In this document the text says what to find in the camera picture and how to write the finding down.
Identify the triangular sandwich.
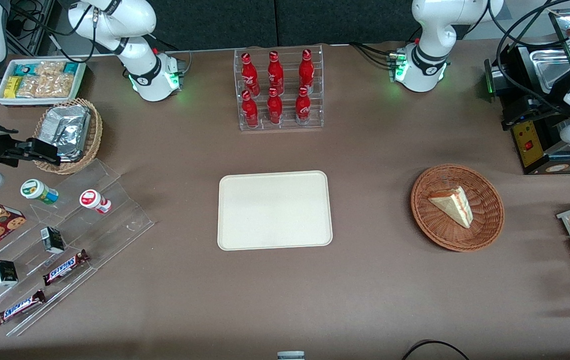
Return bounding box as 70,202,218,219
428,185,474,229

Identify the oval light wicker basket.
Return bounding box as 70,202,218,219
32,98,103,175

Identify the round brown wicker basket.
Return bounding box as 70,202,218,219
411,164,505,252

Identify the cream rectangular tray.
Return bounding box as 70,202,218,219
217,170,334,251

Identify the black food warmer case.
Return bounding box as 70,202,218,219
484,9,570,176

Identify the green lid snack cup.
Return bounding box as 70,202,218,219
20,178,59,206

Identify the silver foil packet stack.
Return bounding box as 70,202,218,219
40,105,91,163

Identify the steel warmer pan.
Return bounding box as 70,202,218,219
530,49,570,96

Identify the clear nut snack bag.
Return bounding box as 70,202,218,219
37,74,74,98
35,61,65,77
16,76,40,98

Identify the yellow snack bar packet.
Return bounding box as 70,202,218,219
4,76,23,99

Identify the red lid snack cup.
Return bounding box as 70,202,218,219
79,189,112,215

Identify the small black carton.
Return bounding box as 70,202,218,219
0,259,18,287
40,226,65,255

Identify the white rectangular snack bin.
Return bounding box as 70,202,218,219
0,58,87,107

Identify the clear acrylic stepped display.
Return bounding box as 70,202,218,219
0,159,155,337

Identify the snickers chocolate bar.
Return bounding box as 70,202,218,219
42,249,90,286
0,289,46,327

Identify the dark partition panel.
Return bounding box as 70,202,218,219
151,0,276,52
275,0,418,47

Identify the clear acrylic bottle rack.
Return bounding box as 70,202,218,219
234,44,324,132

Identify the red cola bottle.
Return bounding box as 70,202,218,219
295,86,312,126
267,87,284,126
299,48,315,94
267,50,285,95
241,52,260,97
241,90,259,129

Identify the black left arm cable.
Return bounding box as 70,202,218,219
487,0,570,110

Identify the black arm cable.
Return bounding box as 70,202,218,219
487,0,570,110
9,0,98,63

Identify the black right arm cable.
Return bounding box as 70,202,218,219
9,0,98,63

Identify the black base cable bundle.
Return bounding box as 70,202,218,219
350,42,401,69

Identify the black looped floor cable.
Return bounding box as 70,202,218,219
401,340,470,360

